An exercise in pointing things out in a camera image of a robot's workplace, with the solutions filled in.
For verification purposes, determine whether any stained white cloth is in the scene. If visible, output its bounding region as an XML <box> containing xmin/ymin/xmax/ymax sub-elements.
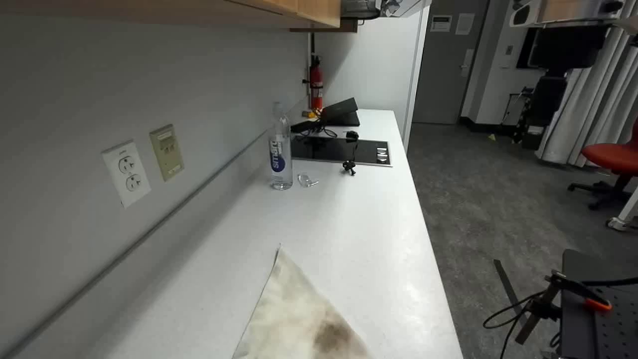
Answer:
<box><xmin>232</xmin><ymin>245</ymin><xmax>376</xmax><ymax>359</ymax></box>

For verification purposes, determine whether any clear plastic wrapper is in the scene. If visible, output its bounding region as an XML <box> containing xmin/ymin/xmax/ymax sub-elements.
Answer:
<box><xmin>296</xmin><ymin>171</ymin><xmax>322</xmax><ymax>189</ymax></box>

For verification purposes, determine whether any black glass cooktop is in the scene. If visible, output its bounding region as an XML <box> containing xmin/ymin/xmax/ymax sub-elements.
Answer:
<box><xmin>290</xmin><ymin>133</ymin><xmax>394</xmax><ymax>169</ymax></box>

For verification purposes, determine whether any clear plastic water bottle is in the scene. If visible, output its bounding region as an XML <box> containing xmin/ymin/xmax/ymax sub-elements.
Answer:
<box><xmin>268</xmin><ymin>99</ymin><xmax>296</xmax><ymax>191</ymax></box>

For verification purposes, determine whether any black angled stand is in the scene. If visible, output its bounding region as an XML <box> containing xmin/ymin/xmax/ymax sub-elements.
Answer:
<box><xmin>290</xmin><ymin>95</ymin><xmax>364</xmax><ymax>133</ymax></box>

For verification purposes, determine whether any red fire extinguisher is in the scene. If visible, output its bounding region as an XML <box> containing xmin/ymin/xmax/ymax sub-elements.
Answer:
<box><xmin>304</xmin><ymin>53</ymin><xmax>328</xmax><ymax>115</ymax></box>

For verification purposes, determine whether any grey door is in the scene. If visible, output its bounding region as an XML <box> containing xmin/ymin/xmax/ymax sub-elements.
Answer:
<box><xmin>413</xmin><ymin>0</ymin><xmax>491</xmax><ymax>127</ymax></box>

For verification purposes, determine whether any steel range hood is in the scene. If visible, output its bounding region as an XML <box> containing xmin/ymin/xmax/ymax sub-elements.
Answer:
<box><xmin>342</xmin><ymin>0</ymin><xmax>431</xmax><ymax>21</ymax></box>

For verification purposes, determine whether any white paper sign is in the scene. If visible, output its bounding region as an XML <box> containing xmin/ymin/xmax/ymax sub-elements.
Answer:
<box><xmin>427</xmin><ymin>11</ymin><xmax>455</xmax><ymax>35</ymax></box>
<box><xmin>455</xmin><ymin>11</ymin><xmax>477</xmax><ymax>35</ymax></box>

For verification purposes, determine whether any grey metal bar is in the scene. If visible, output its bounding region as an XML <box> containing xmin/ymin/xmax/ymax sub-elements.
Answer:
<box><xmin>493</xmin><ymin>257</ymin><xmax>527</xmax><ymax>315</ymax></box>

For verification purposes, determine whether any black floor stand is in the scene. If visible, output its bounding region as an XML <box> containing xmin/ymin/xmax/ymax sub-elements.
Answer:
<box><xmin>517</xmin><ymin>67</ymin><xmax>571</xmax><ymax>145</ymax></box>

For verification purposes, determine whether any black monitor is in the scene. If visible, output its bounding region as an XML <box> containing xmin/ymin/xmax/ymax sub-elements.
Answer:
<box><xmin>517</xmin><ymin>23</ymin><xmax>611</xmax><ymax>71</ymax></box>

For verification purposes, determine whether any red office chair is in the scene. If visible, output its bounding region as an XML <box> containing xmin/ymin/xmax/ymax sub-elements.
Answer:
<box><xmin>567</xmin><ymin>117</ymin><xmax>638</xmax><ymax>213</ymax></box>

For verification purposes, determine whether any beige wall switch plate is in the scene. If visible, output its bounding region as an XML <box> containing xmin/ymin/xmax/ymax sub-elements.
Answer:
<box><xmin>148</xmin><ymin>121</ymin><xmax>186</xmax><ymax>183</ymax></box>

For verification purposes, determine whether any white wall power outlet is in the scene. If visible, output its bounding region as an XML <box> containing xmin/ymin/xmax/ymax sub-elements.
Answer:
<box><xmin>100</xmin><ymin>139</ymin><xmax>154</xmax><ymax>209</ymax></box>

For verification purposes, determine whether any wooden wall cabinet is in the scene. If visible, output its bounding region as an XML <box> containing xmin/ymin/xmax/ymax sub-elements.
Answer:
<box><xmin>0</xmin><ymin>0</ymin><xmax>362</xmax><ymax>33</ymax></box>

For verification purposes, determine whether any black cable loop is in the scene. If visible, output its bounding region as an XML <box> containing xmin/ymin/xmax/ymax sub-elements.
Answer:
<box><xmin>481</xmin><ymin>291</ymin><xmax>567</xmax><ymax>359</ymax></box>

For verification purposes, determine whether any orange handled black clamp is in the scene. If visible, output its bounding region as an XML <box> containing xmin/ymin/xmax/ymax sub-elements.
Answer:
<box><xmin>545</xmin><ymin>267</ymin><xmax>617</xmax><ymax>315</ymax></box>

